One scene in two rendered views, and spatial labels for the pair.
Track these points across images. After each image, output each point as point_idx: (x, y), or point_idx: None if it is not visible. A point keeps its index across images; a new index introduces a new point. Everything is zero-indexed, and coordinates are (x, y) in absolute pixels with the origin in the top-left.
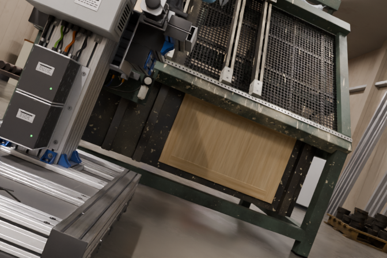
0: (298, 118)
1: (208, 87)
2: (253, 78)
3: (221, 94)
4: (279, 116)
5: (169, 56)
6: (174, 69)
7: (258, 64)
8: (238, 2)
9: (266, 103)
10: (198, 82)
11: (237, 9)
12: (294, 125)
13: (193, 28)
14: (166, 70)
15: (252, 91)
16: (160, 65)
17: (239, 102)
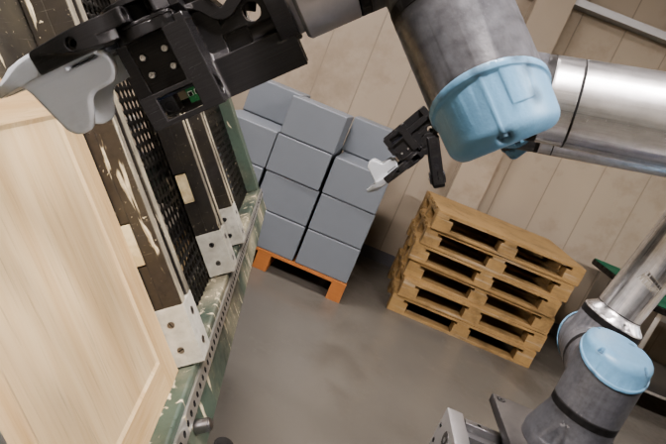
0: (254, 222)
1: (234, 318)
2: (221, 199)
3: (239, 303)
4: (252, 243)
5: (208, 347)
6: (214, 363)
7: (217, 160)
8: None
9: (246, 240)
10: (229, 328)
11: None
12: (257, 238)
13: None
14: (215, 388)
15: (241, 240)
16: (209, 397)
17: (245, 284)
